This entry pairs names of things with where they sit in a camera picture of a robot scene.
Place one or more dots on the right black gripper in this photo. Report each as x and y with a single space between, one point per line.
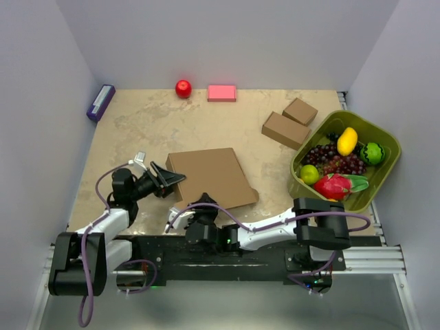
203 211

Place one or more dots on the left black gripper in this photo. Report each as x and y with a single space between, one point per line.
167 179

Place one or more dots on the large brown cardboard box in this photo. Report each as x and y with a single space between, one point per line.
216 172

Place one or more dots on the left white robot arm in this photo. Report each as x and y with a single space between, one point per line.
83 259

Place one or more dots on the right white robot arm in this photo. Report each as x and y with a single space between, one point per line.
311 222

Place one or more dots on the pink flat box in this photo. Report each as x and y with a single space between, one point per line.
222 93

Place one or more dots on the purple flat box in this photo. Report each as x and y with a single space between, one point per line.
100 103

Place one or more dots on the small brown box left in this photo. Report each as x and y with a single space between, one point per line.
285 131

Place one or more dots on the small brown box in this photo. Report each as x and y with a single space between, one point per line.
285 131
301 112

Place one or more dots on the small brown box right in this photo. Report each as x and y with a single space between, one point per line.
301 112

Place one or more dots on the red apple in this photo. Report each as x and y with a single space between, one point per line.
183 89

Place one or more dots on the green lime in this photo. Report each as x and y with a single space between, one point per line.
309 174

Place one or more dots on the purple grapes bunch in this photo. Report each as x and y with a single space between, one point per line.
326 158

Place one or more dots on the red toy pepper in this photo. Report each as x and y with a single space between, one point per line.
338 187

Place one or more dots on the yellow mango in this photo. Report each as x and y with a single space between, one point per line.
347 141

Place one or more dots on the toy watermelon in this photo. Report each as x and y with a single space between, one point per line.
372 154

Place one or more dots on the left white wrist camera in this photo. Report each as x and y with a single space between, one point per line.
138 162

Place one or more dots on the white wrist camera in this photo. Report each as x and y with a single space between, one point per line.
138 162
177 219

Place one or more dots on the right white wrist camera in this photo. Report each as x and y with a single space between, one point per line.
177 219

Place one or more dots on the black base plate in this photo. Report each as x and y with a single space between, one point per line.
161 259

